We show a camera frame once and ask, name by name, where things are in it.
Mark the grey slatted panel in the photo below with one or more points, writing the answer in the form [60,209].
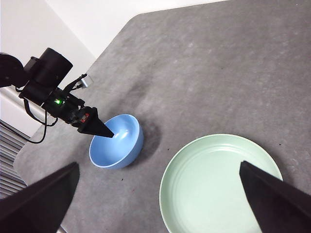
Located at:
[9,155]

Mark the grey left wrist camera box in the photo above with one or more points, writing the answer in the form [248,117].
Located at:
[85,82]

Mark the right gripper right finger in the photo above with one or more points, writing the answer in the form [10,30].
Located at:
[279,204]

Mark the blue ribbed bowl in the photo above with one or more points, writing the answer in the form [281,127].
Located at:
[127,150]

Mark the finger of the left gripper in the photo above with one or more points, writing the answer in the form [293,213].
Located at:
[94,127]

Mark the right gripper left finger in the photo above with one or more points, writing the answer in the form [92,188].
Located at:
[36,208]

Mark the pale green plate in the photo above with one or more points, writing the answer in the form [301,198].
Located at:
[201,194]

